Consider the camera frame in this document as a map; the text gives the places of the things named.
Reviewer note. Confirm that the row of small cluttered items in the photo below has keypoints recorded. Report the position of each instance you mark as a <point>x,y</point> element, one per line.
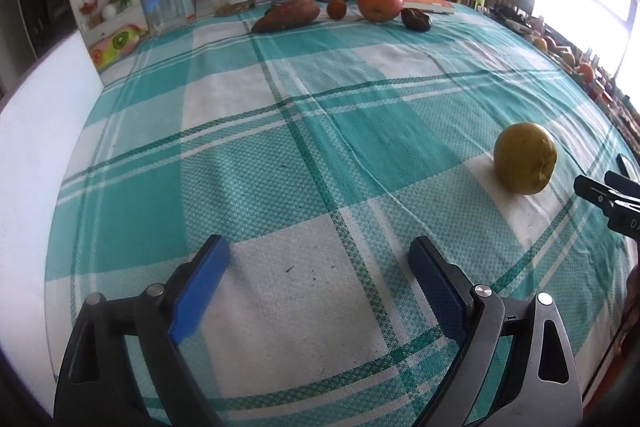
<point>575,57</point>

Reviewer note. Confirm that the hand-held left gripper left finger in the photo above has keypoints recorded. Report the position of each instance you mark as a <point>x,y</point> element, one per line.
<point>200,292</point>

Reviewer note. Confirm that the red flower arrangement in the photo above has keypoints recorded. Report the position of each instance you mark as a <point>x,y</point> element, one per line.
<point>89,4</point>

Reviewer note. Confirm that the dark brown round fruit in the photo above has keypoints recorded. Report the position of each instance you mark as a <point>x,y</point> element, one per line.
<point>416,20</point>

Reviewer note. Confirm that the reddish sweet potato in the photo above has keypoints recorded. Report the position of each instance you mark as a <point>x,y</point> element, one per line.
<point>286,16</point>

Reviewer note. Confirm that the yellow-green pear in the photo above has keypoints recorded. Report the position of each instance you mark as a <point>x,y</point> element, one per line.
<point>525,158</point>

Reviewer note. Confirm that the large red apple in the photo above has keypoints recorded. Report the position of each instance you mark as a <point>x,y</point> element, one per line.
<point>380,1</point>

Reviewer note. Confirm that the fruit print colourful mat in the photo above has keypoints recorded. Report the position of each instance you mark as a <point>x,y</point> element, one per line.
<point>112,44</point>

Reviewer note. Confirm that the teal plaid tablecloth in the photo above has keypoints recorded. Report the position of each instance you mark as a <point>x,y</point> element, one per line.
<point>300,157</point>

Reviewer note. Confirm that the white round vase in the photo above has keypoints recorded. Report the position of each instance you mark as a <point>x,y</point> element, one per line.
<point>108,11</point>

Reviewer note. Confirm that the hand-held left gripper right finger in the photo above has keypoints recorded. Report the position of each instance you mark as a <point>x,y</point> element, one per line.
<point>437,292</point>

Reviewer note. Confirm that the gold lid glass jar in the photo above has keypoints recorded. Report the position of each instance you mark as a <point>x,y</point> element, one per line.
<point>161,2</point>

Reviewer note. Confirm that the small orange tangerine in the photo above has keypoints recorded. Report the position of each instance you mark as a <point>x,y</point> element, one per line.
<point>336,9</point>

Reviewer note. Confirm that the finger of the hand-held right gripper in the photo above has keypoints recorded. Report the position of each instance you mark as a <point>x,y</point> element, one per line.
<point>600,193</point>
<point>625,172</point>

